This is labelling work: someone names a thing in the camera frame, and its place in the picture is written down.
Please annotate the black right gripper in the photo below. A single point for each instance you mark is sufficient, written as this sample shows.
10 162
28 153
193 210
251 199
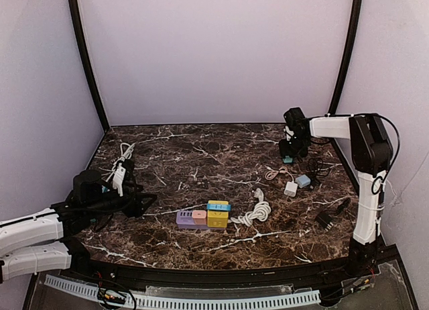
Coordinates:
289 148

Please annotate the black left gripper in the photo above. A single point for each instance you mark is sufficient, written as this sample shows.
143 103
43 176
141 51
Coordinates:
133 202

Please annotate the white charger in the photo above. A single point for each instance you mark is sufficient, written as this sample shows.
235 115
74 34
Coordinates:
291 189

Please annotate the purple power strip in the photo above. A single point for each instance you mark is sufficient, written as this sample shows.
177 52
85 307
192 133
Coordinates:
184 221

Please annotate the pink charger plug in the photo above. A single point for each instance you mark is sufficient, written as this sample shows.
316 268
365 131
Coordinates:
199 217

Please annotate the yellow cube socket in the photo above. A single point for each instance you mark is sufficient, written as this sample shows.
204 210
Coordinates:
217 219

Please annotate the blue adapter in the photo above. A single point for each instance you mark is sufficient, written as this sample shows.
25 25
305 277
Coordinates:
218 207

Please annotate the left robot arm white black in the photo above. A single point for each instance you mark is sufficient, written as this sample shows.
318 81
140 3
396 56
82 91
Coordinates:
46 240

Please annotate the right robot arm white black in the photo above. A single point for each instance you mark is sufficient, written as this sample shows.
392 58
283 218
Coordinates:
373 156

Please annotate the black plug adapter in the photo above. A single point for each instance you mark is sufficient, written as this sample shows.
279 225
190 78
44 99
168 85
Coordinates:
324 220

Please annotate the teal small charger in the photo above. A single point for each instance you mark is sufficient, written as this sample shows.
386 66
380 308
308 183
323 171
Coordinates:
287 160

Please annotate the light blue charger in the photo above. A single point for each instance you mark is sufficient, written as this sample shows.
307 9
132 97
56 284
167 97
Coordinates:
303 181

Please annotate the white slotted cable duct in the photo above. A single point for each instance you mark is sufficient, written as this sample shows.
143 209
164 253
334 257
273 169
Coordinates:
278 297

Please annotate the black front aluminium rail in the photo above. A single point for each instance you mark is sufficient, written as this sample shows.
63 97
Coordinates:
319 275

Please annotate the right black frame post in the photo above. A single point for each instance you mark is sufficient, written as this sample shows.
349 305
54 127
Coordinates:
346 57

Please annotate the black frame post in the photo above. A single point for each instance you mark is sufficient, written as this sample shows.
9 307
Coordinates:
346 57
87 65

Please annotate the left black frame post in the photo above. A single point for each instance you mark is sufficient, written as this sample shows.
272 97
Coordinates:
87 65

